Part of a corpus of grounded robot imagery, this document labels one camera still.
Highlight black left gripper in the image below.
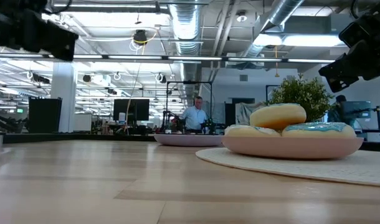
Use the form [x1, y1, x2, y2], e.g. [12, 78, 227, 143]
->
[0, 9, 79, 62]

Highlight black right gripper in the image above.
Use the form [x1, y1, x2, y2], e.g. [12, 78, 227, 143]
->
[318, 34, 380, 93]

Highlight large blue iced donut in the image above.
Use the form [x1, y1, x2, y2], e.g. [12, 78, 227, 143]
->
[282, 121, 357, 139]
[249, 103, 307, 131]

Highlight large white blue-drizzled donut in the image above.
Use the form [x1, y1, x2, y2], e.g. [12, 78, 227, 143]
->
[224, 124, 282, 138]

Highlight person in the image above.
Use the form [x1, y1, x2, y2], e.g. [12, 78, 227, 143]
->
[326, 95, 353, 124]
[174, 95, 209, 134]

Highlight monitor on stand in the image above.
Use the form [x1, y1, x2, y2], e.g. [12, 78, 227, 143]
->
[342, 100, 372, 119]

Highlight potted green plant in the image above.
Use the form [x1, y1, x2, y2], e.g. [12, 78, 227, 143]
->
[266, 73, 334, 124]

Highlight bright ceiling light panel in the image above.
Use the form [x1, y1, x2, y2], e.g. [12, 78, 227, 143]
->
[254, 33, 345, 47]

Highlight black monitor stand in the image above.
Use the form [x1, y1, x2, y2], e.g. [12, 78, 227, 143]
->
[353, 105, 380, 136]

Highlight black partition panel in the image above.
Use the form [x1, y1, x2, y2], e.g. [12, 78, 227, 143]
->
[27, 96, 63, 134]

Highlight pink plate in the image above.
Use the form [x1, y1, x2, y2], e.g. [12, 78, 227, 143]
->
[221, 136, 364, 160]

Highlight black office monitor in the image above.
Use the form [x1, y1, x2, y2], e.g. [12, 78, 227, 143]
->
[113, 98, 150, 122]

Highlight large white plate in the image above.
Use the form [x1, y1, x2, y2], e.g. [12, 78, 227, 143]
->
[195, 147, 380, 188]

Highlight long ceiling light strip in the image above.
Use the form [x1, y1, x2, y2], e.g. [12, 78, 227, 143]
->
[0, 53, 336, 63]

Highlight purple plate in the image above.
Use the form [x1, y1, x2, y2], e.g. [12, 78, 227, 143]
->
[153, 133, 225, 147]

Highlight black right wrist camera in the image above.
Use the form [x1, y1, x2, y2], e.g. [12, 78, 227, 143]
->
[338, 17, 376, 47]

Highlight silver ventilation duct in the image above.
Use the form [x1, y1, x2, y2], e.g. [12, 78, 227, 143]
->
[168, 0, 206, 103]
[239, 0, 306, 60]

